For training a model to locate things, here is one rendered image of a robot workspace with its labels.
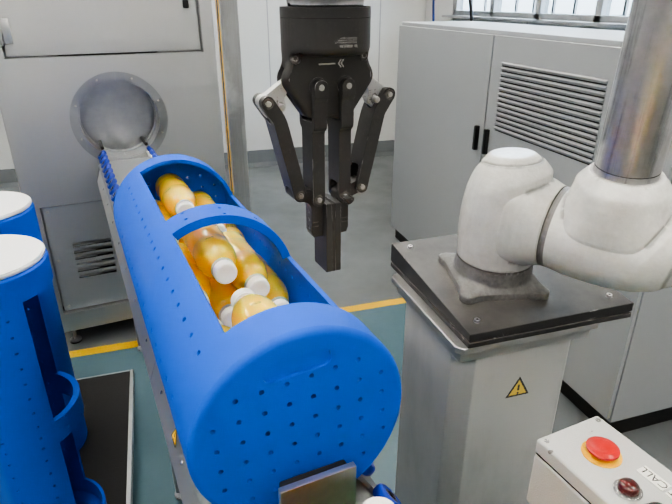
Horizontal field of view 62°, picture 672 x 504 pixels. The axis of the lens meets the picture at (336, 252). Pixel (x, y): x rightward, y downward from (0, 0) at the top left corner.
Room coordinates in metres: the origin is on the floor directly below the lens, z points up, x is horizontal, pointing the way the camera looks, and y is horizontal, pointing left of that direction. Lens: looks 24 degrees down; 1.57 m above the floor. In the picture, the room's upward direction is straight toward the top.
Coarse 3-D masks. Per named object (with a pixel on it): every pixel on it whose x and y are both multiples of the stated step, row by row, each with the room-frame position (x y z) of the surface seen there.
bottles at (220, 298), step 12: (228, 228) 1.19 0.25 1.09; (180, 240) 1.14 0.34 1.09; (276, 276) 0.96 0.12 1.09; (216, 288) 0.89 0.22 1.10; (228, 288) 0.89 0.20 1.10; (276, 288) 0.92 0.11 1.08; (216, 300) 0.87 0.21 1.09; (228, 300) 0.87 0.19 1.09; (276, 300) 0.89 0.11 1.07; (288, 300) 0.92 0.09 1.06; (216, 312) 0.86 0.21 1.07; (228, 312) 0.84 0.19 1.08; (228, 324) 0.83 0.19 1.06
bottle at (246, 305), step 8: (240, 296) 0.72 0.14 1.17; (248, 296) 0.70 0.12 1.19; (256, 296) 0.69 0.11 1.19; (264, 296) 0.70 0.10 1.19; (240, 304) 0.68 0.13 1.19; (248, 304) 0.67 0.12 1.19; (256, 304) 0.67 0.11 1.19; (264, 304) 0.67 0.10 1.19; (272, 304) 0.68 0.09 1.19; (232, 312) 0.68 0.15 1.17; (240, 312) 0.66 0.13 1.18; (248, 312) 0.65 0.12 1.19; (256, 312) 0.65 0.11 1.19; (232, 320) 0.67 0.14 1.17; (240, 320) 0.65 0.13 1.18
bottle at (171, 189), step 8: (160, 176) 1.30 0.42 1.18; (168, 176) 1.28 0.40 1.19; (176, 176) 1.29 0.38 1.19; (160, 184) 1.25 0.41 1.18; (168, 184) 1.22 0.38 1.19; (176, 184) 1.21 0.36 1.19; (184, 184) 1.23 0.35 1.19; (160, 192) 1.22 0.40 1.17; (168, 192) 1.18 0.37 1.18; (176, 192) 1.17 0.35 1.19; (184, 192) 1.17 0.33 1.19; (192, 192) 1.20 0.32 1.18; (160, 200) 1.23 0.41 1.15; (168, 200) 1.16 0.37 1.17; (176, 200) 1.15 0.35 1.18; (184, 200) 1.15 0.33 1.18; (192, 200) 1.17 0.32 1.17; (168, 208) 1.16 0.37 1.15
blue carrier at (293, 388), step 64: (128, 192) 1.18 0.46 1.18; (128, 256) 0.98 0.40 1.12; (192, 320) 0.62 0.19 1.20; (256, 320) 0.57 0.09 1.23; (320, 320) 0.56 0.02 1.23; (192, 384) 0.52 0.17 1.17; (256, 384) 0.51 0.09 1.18; (320, 384) 0.54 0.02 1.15; (384, 384) 0.58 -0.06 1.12; (192, 448) 0.48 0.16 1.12; (256, 448) 0.51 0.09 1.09; (320, 448) 0.54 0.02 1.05
